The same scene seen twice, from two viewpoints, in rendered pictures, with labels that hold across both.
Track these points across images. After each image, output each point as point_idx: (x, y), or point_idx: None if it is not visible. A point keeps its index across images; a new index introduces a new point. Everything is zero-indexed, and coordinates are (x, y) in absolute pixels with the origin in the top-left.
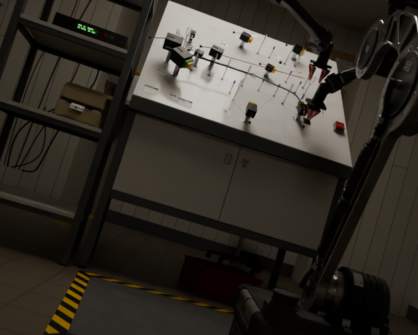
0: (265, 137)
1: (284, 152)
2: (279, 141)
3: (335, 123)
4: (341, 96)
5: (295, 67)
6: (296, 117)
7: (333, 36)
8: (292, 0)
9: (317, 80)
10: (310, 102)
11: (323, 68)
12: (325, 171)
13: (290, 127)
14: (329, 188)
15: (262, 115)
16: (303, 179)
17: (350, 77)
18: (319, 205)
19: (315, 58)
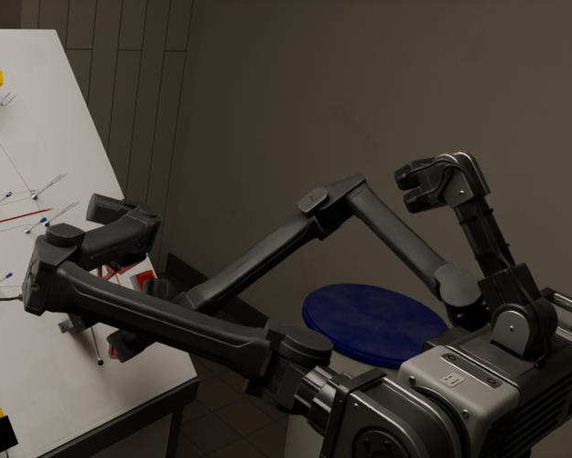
0: (41, 454)
1: (85, 450)
2: (68, 435)
3: (139, 283)
4: (109, 162)
5: None
6: (69, 328)
7: (161, 218)
8: (94, 260)
9: (48, 137)
10: (123, 346)
11: (135, 262)
12: (160, 417)
13: (68, 369)
14: (162, 424)
15: (4, 383)
16: (119, 446)
17: (216, 309)
18: (151, 457)
19: (13, 45)
